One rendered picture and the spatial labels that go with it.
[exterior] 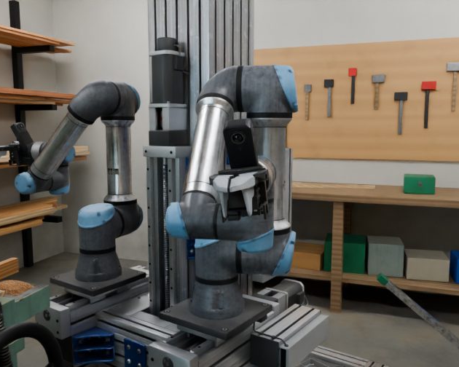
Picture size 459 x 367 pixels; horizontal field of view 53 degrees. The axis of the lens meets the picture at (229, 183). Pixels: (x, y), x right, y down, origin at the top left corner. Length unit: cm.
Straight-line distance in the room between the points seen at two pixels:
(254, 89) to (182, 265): 60
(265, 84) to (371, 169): 276
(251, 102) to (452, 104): 277
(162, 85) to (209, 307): 64
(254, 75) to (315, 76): 273
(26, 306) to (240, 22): 104
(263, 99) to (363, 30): 280
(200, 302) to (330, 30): 301
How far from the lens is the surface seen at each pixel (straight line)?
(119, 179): 163
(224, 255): 119
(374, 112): 379
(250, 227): 91
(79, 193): 492
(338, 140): 382
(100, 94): 153
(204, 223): 92
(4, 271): 142
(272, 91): 113
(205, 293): 123
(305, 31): 395
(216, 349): 122
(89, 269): 156
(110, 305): 160
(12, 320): 108
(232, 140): 73
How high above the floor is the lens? 131
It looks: 7 degrees down
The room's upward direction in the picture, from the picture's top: straight up
